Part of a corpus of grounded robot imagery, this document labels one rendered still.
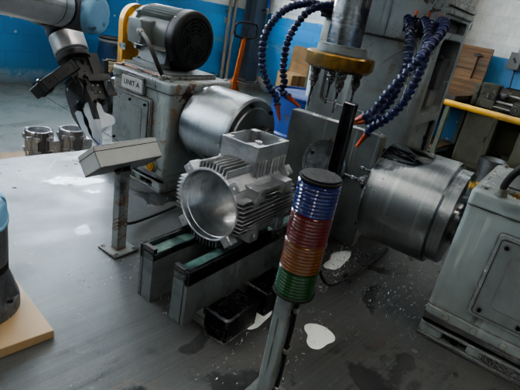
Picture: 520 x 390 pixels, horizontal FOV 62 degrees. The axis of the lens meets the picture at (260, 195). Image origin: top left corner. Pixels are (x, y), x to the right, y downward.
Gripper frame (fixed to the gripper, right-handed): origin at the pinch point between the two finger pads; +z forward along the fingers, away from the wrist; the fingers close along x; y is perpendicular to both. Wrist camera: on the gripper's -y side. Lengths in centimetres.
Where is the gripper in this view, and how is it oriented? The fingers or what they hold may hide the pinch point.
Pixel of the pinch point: (94, 139)
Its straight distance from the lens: 103.7
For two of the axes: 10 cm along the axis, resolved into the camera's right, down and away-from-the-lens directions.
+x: -7.2, 2.7, 6.3
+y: 6.0, -2.2, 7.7
